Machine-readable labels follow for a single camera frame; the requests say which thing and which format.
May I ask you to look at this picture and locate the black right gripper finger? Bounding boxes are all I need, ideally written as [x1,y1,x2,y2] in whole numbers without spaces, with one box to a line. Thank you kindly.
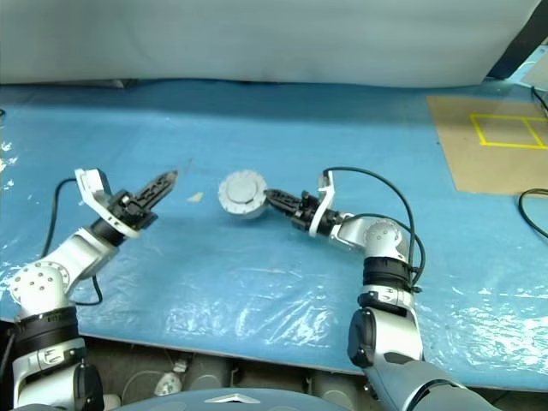
[266,196,298,217]
[265,188,301,206]

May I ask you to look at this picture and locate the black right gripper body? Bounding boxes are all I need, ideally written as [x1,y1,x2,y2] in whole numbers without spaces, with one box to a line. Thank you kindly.
[289,190,321,235]

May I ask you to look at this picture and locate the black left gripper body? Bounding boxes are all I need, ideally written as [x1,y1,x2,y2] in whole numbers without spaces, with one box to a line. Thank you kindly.
[106,190,158,233]

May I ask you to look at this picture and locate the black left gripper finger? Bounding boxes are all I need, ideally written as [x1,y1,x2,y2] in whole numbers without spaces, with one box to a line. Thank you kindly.
[136,176,179,212]
[128,170,179,203]

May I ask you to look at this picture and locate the silver motor housing copper coils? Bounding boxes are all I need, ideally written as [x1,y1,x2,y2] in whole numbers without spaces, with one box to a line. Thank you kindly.
[220,194,270,221]

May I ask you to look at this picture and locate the silver motor lid circuit board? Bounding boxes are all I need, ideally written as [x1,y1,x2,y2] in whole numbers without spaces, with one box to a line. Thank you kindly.
[217,170,268,215]

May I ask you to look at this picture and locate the clear plastic sheet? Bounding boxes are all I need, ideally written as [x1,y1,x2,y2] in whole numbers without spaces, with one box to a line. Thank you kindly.
[0,136,548,374]

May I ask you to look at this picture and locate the white backdrop cloth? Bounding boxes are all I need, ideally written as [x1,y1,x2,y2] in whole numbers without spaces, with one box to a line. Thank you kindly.
[0,0,547,89]

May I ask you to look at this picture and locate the brown cardboard sheet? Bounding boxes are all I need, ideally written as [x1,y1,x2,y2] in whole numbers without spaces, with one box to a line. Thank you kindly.
[426,94,548,197]

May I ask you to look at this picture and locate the small white plastic piece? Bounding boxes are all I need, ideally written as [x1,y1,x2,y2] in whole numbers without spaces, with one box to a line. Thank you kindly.
[153,372,183,397]

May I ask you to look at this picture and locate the dark rounded shape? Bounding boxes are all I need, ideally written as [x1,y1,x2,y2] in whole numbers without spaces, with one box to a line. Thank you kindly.
[187,354,235,391]

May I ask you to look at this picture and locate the grey robot torso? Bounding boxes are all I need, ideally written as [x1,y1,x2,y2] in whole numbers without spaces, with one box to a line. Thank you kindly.
[139,386,386,411]

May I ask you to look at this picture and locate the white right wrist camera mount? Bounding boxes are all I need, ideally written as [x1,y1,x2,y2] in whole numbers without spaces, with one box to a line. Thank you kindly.
[307,170,338,238]

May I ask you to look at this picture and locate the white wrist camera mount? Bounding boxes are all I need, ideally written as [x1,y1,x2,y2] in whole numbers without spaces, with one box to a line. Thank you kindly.
[74,168,143,240]
[307,170,338,238]

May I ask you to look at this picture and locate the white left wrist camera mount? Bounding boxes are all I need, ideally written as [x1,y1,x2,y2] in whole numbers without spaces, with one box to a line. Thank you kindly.
[74,168,143,240]

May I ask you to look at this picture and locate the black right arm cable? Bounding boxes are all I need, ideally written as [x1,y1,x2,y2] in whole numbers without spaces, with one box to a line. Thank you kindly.
[327,166,426,297]

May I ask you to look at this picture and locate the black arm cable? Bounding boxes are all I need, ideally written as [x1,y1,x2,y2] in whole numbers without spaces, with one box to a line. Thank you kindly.
[327,166,426,297]
[42,177,104,307]

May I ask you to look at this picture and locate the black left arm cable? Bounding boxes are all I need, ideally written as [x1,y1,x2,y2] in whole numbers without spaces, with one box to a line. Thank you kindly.
[42,177,104,307]

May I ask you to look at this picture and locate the black loose cable loop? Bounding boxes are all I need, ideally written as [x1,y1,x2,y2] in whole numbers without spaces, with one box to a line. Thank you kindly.
[518,188,548,240]

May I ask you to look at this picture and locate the thin black cable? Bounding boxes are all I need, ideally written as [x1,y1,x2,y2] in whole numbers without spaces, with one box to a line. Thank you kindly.
[530,85,548,122]

